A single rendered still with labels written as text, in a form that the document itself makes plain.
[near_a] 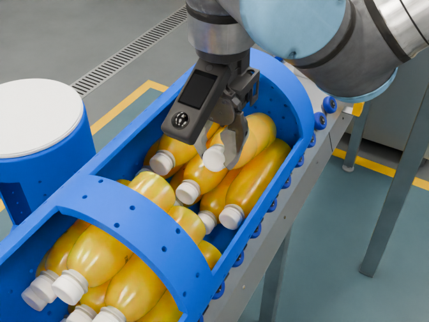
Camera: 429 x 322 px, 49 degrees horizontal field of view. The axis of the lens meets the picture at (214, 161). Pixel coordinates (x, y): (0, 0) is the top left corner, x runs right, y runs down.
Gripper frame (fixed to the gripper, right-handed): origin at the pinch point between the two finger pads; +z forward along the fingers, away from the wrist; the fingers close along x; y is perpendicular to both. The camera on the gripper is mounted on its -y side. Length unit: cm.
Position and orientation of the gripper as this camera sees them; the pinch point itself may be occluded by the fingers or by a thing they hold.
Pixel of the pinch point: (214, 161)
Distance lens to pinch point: 74.5
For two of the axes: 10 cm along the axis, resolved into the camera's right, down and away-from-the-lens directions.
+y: 4.9, -6.0, 6.3
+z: 0.0, 7.2, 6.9
